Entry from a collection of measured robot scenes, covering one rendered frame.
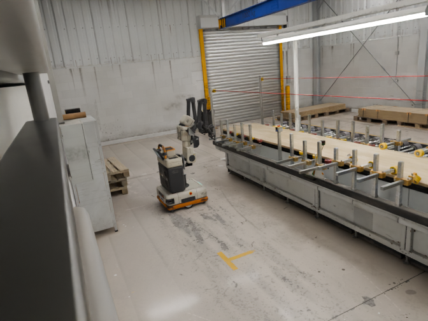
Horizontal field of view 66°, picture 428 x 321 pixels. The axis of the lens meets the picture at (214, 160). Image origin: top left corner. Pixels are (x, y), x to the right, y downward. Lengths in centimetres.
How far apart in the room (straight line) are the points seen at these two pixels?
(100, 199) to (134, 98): 672
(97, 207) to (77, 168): 121
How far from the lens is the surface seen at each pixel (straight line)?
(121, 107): 1095
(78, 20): 1093
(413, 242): 382
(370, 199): 357
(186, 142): 513
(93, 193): 462
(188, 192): 507
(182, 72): 1147
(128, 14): 1118
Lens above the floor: 206
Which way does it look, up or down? 16 degrees down
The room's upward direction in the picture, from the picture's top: 6 degrees counter-clockwise
